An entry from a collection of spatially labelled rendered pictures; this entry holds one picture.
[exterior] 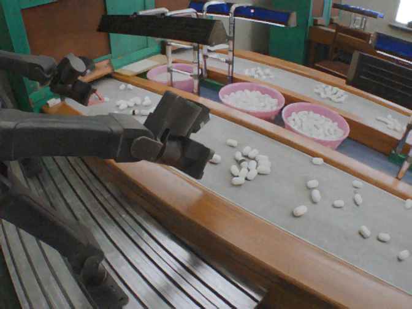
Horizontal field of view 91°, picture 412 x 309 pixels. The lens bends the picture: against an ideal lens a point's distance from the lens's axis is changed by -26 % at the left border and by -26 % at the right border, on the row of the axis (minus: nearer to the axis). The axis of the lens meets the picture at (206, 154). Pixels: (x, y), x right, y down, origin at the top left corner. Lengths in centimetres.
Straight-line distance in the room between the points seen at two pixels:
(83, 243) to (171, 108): 28
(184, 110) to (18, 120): 27
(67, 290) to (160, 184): 36
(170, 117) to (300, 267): 37
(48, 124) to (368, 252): 67
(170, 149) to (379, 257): 52
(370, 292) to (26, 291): 78
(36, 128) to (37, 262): 46
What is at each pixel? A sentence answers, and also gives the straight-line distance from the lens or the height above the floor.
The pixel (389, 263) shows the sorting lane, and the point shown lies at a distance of 67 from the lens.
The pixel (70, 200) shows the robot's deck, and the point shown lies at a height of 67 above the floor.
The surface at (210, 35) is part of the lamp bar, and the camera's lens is 71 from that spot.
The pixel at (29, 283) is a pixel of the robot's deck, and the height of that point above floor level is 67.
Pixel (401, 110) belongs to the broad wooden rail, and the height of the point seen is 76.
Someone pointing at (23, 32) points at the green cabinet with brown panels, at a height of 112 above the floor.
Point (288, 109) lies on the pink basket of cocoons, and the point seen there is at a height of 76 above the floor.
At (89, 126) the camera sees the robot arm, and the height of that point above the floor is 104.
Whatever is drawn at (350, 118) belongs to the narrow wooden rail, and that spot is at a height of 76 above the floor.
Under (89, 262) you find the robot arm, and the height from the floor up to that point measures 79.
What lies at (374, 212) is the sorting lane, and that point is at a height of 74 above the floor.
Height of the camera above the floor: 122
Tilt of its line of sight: 38 degrees down
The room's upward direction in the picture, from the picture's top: straight up
